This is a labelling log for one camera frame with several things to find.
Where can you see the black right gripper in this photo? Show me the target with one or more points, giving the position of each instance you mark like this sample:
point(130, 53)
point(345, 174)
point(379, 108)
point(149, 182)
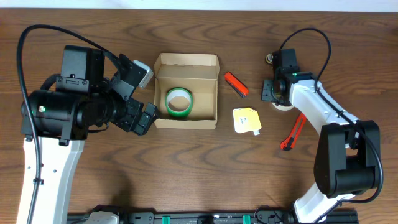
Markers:
point(267, 90)

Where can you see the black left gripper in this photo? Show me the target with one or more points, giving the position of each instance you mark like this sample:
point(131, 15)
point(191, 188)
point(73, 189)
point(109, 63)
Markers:
point(129, 109)

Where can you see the white masking tape roll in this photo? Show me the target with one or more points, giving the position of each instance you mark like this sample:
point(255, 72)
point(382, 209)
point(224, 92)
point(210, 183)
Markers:
point(282, 108)

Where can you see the green tape roll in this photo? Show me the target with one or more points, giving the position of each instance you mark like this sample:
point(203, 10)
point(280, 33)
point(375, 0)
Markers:
point(179, 102)

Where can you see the red stapler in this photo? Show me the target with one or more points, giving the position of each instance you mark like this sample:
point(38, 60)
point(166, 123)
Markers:
point(236, 84)

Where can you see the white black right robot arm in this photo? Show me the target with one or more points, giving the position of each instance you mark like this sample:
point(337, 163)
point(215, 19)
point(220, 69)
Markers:
point(348, 158)

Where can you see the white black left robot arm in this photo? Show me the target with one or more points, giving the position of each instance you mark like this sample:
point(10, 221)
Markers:
point(63, 112)

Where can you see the yellow correction tape dispenser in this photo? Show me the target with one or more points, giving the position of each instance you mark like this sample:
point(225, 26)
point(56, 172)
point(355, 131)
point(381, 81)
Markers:
point(269, 59)

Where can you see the brown cardboard box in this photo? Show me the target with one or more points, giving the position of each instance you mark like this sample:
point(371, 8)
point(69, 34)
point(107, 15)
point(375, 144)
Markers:
point(198, 73)

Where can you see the red utility knife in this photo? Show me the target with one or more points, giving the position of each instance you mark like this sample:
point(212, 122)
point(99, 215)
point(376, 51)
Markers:
point(290, 141)

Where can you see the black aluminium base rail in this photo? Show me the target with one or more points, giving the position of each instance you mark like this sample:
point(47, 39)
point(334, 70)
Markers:
point(113, 214)

